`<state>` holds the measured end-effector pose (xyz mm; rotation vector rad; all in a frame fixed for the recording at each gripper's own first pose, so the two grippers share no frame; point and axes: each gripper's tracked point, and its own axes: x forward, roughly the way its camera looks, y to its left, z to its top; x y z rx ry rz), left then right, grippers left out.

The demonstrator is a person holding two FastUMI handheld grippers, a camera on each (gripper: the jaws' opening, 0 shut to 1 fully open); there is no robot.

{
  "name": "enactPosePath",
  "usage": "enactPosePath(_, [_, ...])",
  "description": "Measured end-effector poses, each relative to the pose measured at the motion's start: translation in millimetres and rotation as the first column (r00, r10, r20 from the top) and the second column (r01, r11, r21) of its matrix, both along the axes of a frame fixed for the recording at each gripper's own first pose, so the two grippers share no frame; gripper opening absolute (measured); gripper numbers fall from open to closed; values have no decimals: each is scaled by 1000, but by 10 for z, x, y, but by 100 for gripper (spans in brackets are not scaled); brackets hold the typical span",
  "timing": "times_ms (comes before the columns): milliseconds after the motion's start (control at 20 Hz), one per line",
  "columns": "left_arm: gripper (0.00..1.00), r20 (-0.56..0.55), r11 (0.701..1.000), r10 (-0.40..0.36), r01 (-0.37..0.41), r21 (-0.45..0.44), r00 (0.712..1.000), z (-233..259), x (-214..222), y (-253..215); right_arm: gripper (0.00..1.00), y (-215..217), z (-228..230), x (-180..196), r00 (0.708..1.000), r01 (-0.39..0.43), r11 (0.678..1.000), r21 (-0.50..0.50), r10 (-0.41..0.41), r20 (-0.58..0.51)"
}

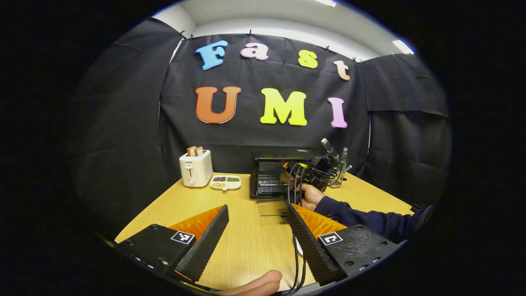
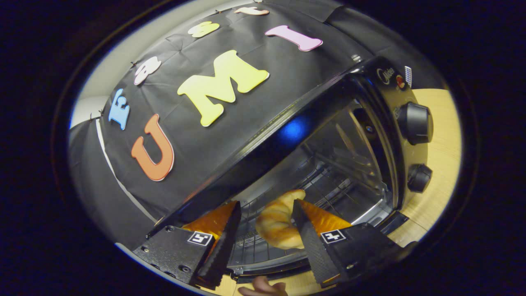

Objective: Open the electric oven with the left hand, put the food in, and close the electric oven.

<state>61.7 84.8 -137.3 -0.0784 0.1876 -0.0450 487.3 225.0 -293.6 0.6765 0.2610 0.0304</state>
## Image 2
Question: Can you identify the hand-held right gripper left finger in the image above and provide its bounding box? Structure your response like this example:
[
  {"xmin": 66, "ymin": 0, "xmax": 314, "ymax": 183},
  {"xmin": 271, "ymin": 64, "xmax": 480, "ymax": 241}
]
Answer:
[{"xmin": 131, "ymin": 201, "xmax": 242, "ymax": 290}]

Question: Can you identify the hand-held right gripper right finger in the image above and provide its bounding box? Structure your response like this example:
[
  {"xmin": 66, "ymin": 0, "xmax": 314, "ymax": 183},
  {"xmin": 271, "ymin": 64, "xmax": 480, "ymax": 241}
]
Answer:
[{"xmin": 292, "ymin": 199, "xmax": 405, "ymax": 288}]

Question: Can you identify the golden croissant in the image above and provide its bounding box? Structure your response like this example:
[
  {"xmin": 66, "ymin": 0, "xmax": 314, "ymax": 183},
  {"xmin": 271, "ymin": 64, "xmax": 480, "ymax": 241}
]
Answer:
[{"xmin": 255, "ymin": 189, "xmax": 307, "ymax": 250}]

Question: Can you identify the black electric oven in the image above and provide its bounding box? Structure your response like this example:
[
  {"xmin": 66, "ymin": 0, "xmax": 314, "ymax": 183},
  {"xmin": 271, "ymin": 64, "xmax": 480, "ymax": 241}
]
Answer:
[{"xmin": 146, "ymin": 55, "xmax": 436, "ymax": 284}]

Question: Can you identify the black backdrop cloth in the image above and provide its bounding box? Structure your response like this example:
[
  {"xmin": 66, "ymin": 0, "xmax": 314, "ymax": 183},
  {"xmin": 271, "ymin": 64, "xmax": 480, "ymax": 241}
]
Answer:
[{"xmin": 68, "ymin": 0, "xmax": 444, "ymax": 251}]

